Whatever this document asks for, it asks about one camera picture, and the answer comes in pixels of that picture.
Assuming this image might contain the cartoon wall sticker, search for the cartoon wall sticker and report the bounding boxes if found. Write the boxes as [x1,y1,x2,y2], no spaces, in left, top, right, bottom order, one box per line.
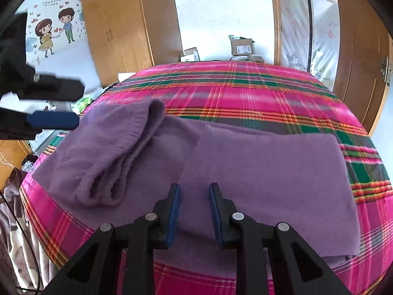
[26,0,85,59]

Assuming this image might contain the metal door handle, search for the metal door handle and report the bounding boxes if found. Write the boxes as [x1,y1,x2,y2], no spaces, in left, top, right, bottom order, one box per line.
[380,56,393,87]

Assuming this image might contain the white cardboard box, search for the white cardboard box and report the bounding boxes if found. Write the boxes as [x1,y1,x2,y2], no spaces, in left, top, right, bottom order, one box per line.
[180,47,201,63]

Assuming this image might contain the green and white packet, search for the green and white packet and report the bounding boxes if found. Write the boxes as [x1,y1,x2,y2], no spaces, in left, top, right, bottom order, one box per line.
[72,94,103,115]

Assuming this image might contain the glass door with wooden frame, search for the glass door with wooden frame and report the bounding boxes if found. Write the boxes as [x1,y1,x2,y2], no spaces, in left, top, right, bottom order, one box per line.
[269,0,342,83]

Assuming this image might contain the person's floral jacket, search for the person's floral jacket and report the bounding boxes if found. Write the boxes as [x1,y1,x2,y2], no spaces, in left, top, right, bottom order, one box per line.
[0,187,51,295]

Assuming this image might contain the wooden wardrobe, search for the wooden wardrobe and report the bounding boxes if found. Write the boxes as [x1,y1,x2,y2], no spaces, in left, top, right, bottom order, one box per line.
[80,0,184,87]

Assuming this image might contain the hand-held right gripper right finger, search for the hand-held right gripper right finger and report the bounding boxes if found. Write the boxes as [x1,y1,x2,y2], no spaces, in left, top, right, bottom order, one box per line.
[208,182,352,295]

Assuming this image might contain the brown cardboard box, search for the brown cardboard box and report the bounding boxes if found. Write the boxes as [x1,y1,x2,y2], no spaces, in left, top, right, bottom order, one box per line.
[228,35,256,58]

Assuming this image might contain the low wooden furniture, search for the low wooden furniture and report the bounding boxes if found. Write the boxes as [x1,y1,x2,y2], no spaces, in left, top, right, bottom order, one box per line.
[0,140,34,188]

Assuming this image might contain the pink plaid blanket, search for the pink plaid blanket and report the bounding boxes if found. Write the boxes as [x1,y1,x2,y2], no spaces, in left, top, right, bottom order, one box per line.
[19,61,393,295]

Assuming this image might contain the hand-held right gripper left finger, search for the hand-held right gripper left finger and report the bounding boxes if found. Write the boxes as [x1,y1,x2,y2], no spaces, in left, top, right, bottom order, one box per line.
[43,183,182,295]

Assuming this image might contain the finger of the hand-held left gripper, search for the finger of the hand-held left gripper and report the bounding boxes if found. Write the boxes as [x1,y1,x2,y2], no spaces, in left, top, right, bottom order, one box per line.
[0,108,80,140]
[17,73,86,102]

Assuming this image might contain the purple fleece pants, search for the purple fleece pants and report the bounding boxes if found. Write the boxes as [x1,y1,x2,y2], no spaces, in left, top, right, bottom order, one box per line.
[31,98,360,268]

